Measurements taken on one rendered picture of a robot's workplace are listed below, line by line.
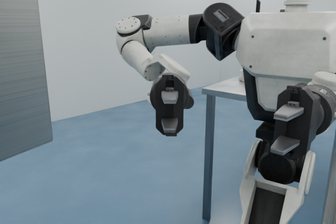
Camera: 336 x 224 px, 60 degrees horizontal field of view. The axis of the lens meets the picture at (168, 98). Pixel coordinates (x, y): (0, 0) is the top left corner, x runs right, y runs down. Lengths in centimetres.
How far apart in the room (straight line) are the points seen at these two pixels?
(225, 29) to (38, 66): 66
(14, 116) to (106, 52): 394
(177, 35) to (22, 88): 70
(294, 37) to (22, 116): 64
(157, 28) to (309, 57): 44
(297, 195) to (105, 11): 366
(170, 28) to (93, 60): 322
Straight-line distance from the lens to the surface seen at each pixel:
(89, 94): 413
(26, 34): 26
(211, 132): 174
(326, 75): 69
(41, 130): 27
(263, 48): 79
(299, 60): 77
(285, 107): 50
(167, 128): 52
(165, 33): 91
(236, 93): 157
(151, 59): 79
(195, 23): 90
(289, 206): 85
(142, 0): 455
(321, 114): 57
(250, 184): 87
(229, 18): 88
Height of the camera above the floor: 124
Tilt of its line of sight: 15 degrees down
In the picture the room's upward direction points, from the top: straight up
